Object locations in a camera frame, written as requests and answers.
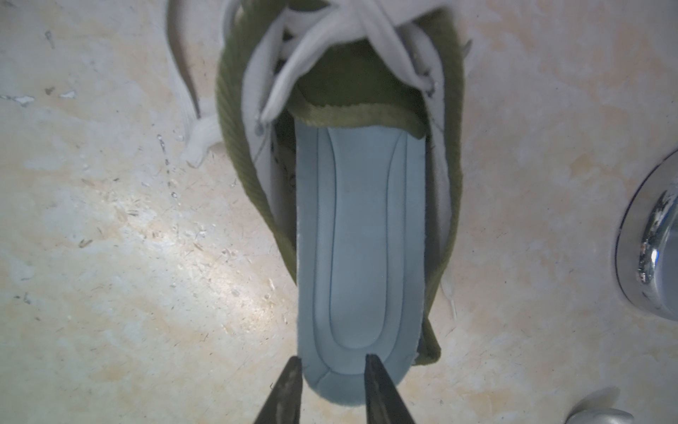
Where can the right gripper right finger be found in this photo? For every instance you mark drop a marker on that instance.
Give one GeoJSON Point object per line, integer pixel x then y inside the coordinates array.
{"type": "Point", "coordinates": [383, 403]}

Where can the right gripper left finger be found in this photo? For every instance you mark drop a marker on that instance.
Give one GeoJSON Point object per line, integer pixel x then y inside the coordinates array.
{"type": "Point", "coordinates": [283, 405]}

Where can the grey blue insole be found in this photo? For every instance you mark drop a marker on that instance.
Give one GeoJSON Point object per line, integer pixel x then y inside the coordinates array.
{"type": "Point", "coordinates": [361, 208]}

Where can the olive green shoe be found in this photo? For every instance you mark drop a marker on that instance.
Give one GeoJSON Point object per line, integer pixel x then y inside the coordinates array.
{"type": "Point", "coordinates": [348, 85]}

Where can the silver metal cup stand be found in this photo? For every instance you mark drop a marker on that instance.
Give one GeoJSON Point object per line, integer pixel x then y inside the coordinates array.
{"type": "Point", "coordinates": [645, 254]}

